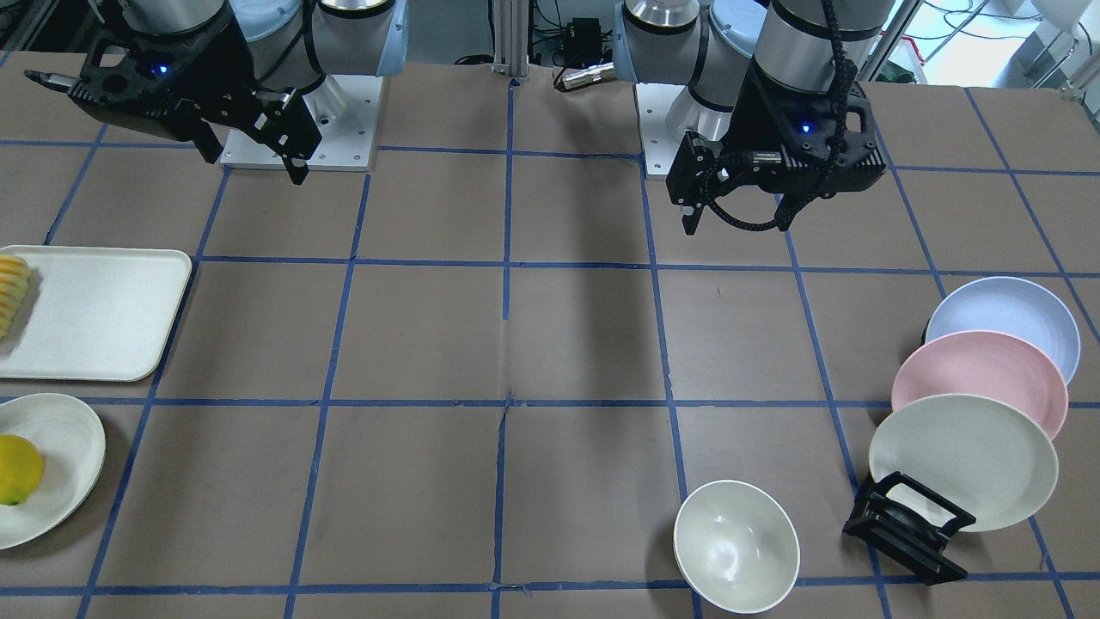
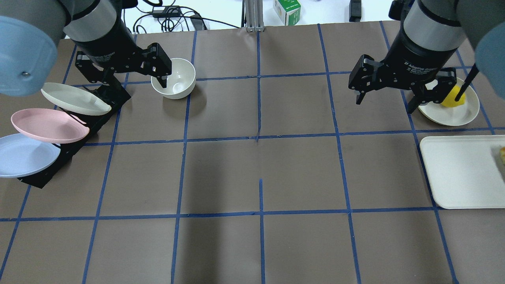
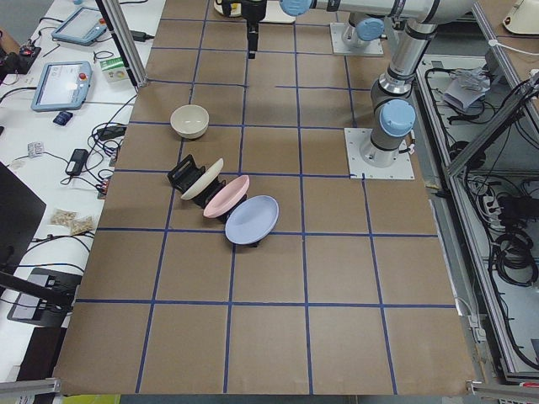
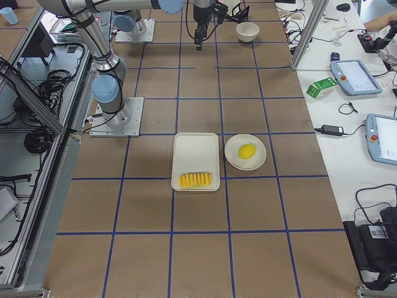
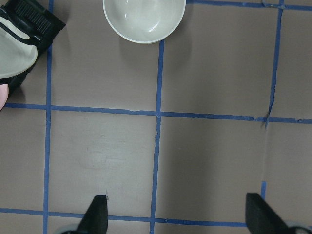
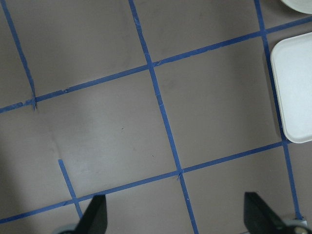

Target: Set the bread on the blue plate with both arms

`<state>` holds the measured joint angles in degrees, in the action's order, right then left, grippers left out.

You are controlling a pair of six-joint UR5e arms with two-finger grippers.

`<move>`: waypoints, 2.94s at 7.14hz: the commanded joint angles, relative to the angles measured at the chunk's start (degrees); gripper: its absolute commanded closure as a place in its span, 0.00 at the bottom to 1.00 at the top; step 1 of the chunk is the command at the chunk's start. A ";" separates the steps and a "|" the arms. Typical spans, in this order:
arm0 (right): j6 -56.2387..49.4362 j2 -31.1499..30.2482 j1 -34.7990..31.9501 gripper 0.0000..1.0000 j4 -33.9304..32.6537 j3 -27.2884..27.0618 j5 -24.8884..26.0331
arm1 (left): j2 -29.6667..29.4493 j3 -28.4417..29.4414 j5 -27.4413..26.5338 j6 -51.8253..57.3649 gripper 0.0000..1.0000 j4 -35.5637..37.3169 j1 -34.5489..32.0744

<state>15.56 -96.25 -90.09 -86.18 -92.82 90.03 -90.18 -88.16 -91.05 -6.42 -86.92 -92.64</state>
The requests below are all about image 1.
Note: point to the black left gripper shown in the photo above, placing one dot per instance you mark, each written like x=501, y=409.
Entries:
x=749, y=116

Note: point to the cream bowl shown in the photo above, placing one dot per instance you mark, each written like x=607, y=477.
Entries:
x=736, y=547

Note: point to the silver aluminium frame post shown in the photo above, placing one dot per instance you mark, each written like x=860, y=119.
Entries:
x=510, y=38

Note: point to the yellow lemon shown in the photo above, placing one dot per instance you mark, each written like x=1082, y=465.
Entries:
x=22, y=469

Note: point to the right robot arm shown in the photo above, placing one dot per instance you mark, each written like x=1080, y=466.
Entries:
x=294, y=44

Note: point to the cream plate with lemon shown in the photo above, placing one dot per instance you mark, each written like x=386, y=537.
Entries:
x=71, y=438

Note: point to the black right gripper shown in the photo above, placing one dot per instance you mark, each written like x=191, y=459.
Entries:
x=225, y=53

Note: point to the silver metal connector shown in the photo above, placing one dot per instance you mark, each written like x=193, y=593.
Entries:
x=569, y=80

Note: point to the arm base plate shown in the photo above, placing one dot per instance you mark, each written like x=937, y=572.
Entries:
x=665, y=113
x=346, y=109

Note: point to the pink plate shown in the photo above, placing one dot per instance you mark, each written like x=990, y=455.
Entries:
x=989, y=364

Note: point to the blue plate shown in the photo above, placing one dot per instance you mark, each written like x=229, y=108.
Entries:
x=1012, y=305

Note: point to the cream rectangular tray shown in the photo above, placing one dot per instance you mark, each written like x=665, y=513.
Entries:
x=94, y=314

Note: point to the cream plate in rack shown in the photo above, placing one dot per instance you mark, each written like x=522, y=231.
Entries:
x=984, y=456

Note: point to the striped bread loaf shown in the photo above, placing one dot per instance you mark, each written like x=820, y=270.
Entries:
x=15, y=283

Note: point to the black plate rack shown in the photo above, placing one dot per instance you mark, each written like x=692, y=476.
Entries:
x=902, y=534

